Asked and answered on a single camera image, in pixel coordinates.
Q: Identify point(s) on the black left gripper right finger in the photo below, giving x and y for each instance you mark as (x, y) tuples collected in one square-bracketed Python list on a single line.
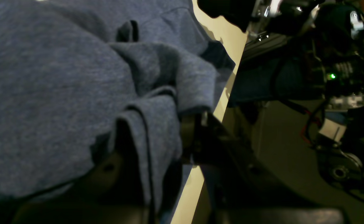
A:
[(238, 189)]

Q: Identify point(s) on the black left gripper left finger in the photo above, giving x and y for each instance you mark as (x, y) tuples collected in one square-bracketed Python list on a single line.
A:
[(111, 193)]

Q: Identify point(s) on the dark blue printed t-shirt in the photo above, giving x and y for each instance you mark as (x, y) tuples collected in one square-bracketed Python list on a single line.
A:
[(81, 78)]

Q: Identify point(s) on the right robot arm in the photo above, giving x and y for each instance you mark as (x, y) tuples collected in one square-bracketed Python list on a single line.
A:
[(309, 56)]

